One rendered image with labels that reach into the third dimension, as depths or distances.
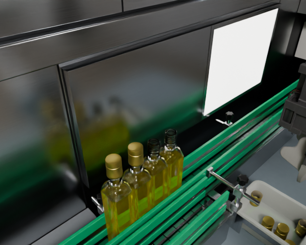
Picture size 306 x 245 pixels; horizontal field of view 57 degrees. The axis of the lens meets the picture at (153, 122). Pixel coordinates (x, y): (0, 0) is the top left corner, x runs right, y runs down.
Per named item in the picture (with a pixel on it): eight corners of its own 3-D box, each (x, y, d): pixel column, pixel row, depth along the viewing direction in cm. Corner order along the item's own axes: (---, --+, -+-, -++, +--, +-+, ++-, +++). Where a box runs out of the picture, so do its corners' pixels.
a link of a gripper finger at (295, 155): (275, 168, 56) (293, 127, 52) (305, 184, 52) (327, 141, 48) (268, 173, 54) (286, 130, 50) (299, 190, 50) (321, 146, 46)
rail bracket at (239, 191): (209, 184, 90) (213, 154, 83) (256, 217, 80) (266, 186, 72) (202, 189, 88) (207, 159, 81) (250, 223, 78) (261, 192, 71)
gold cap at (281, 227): (288, 236, 88) (292, 227, 85) (282, 243, 86) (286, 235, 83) (277, 228, 90) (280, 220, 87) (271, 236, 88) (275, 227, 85)
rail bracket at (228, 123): (215, 133, 113) (220, 105, 105) (230, 142, 109) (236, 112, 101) (210, 138, 111) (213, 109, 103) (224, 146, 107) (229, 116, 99)
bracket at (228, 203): (211, 202, 93) (213, 187, 89) (235, 220, 87) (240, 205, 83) (204, 208, 91) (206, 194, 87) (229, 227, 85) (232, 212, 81)
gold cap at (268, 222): (273, 229, 90) (277, 220, 87) (268, 236, 88) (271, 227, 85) (263, 221, 92) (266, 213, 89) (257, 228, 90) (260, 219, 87)
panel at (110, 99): (255, 81, 128) (274, 2, 109) (262, 84, 126) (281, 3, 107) (83, 183, 78) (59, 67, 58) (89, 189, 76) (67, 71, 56)
